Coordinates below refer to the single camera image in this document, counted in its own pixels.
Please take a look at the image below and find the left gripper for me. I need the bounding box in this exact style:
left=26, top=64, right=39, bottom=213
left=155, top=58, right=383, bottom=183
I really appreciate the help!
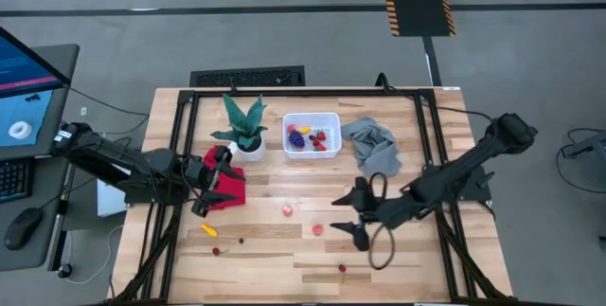
left=182, top=146, right=246, bottom=218

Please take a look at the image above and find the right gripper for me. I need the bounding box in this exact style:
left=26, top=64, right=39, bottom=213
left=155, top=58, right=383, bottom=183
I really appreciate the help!
left=330, top=176, right=397, bottom=253

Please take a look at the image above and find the red cloth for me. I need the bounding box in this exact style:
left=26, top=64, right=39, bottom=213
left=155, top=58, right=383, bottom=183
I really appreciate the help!
left=202, top=144, right=247, bottom=211

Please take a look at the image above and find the green plant in white pot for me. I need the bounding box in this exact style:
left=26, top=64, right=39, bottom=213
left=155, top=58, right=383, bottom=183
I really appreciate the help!
left=210, top=95, right=270, bottom=163

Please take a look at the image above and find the grey crumpled cloth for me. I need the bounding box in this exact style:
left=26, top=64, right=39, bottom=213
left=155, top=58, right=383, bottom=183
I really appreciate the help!
left=339, top=116, right=403, bottom=179

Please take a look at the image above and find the white perforated plastic basket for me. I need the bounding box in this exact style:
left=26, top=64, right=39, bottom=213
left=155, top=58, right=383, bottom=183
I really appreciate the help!
left=281, top=111, right=343, bottom=160

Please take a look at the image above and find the black keyboard on floor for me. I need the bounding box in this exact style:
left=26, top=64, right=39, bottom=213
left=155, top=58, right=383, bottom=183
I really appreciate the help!
left=188, top=64, right=307, bottom=88

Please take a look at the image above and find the white box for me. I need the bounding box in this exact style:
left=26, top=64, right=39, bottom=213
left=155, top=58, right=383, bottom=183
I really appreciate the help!
left=97, top=177, right=128, bottom=218

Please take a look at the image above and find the grey computer cart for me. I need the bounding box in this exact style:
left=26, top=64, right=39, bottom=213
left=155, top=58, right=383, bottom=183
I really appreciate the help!
left=0, top=43, right=81, bottom=273

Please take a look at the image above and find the black computer mouse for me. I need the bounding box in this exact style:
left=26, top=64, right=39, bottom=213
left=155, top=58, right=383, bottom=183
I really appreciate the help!
left=3, top=207, right=44, bottom=252

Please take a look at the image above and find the computer monitor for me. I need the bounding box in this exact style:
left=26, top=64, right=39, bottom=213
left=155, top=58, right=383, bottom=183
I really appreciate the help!
left=0, top=26, right=73, bottom=161

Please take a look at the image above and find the black floor stand leg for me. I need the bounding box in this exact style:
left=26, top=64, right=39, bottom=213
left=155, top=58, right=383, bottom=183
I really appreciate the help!
left=561, top=128, right=606, bottom=160

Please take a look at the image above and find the black aluminium table frame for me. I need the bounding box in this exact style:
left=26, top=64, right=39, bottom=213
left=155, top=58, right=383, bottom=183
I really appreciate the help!
left=106, top=86, right=515, bottom=306

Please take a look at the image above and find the black cable hook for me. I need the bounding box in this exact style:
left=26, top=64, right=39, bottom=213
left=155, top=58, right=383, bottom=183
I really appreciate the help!
left=375, top=72, right=392, bottom=94

